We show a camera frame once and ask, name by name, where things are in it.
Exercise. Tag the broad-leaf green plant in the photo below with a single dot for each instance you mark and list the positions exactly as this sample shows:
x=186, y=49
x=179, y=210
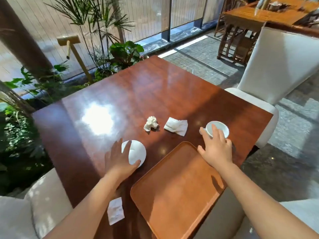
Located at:
x=125, y=53

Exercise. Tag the person's left thumb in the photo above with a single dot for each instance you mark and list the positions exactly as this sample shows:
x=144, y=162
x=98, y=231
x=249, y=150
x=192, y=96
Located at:
x=135, y=164

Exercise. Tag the white round saucer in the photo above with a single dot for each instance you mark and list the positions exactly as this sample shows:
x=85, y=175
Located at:
x=137, y=151

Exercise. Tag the person's right thumb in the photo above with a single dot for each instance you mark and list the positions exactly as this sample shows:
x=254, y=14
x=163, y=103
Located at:
x=202, y=150

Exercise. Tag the person's left forearm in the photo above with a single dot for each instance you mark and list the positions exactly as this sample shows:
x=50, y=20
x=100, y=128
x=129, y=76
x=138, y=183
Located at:
x=84, y=211

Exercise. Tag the carved wooden chair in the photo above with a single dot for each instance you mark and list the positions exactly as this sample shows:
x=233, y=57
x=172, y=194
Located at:
x=228, y=14

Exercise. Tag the bamboo water spout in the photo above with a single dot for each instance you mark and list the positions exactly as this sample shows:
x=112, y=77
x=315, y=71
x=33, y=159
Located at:
x=72, y=51

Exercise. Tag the folded white napkin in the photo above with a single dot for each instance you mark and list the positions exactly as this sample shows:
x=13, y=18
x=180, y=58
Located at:
x=176, y=126

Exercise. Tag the white upholstered chair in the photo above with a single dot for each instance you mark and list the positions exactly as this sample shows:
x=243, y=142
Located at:
x=274, y=69

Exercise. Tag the person's right middle finger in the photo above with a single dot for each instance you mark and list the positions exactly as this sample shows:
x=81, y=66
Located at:
x=215, y=133

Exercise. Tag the person's right hand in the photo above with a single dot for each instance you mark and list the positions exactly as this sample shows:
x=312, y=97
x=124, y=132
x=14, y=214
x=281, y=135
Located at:
x=219, y=153

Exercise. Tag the white cushioned seat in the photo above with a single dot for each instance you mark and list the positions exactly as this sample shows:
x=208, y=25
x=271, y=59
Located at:
x=27, y=209
x=294, y=216

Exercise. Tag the person's right little finger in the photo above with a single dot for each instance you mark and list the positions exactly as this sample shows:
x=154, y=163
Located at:
x=229, y=143

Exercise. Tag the reddish-brown wooden table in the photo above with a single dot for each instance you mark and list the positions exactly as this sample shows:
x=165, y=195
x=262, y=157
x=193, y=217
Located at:
x=149, y=97

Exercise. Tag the person's left hand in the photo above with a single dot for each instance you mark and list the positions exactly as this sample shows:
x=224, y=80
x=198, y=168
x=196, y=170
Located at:
x=117, y=164

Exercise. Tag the creased flat white napkin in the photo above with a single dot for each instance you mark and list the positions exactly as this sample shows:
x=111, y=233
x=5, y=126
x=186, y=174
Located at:
x=115, y=211

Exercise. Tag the light wooden table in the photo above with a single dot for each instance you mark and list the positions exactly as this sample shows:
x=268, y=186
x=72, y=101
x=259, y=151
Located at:
x=266, y=14

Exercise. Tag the tall bamboo palm plant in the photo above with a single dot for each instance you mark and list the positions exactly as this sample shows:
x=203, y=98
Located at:
x=97, y=24

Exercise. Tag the green garden shrubs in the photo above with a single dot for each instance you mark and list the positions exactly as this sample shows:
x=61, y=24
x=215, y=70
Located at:
x=22, y=126

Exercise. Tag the brown tree trunk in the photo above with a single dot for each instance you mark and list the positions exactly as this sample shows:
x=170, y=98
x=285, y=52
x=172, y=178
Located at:
x=22, y=42

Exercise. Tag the orange-brown serving tray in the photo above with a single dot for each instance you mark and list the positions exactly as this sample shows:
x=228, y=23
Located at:
x=174, y=191

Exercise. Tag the person's right forearm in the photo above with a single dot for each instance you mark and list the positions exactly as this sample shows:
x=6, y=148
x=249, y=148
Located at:
x=256, y=201

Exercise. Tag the white ceramic bowl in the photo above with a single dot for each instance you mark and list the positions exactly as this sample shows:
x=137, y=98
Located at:
x=220, y=128

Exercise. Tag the crumpled white tissue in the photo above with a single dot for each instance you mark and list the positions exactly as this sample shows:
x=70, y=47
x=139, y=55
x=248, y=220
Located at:
x=151, y=123

